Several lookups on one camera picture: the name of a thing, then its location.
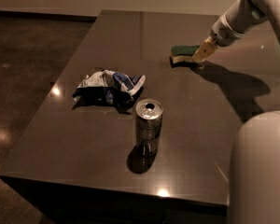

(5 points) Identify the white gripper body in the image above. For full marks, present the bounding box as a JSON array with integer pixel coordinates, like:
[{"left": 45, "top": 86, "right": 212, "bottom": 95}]
[{"left": 210, "top": 14, "right": 242, "bottom": 47}]

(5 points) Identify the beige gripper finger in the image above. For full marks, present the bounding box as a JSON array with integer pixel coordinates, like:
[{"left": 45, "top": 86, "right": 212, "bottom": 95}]
[{"left": 192, "top": 36, "right": 217, "bottom": 63}]

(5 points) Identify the green and yellow sponge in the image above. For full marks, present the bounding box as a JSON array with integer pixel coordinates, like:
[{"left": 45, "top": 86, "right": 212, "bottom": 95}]
[{"left": 171, "top": 45, "right": 199, "bottom": 63}]

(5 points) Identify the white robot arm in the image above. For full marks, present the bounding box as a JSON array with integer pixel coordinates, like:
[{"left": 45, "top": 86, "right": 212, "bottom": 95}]
[{"left": 193, "top": 0, "right": 280, "bottom": 224}]

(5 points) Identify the silver redbull can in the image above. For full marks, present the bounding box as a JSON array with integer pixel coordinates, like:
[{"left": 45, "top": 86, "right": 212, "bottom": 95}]
[{"left": 135, "top": 99, "right": 163, "bottom": 156}]

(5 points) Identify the crumpled blue white chip bag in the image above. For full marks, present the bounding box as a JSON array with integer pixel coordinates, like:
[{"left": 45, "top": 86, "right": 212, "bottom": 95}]
[{"left": 72, "top": 69, "right": 146, "bottom": 106}]

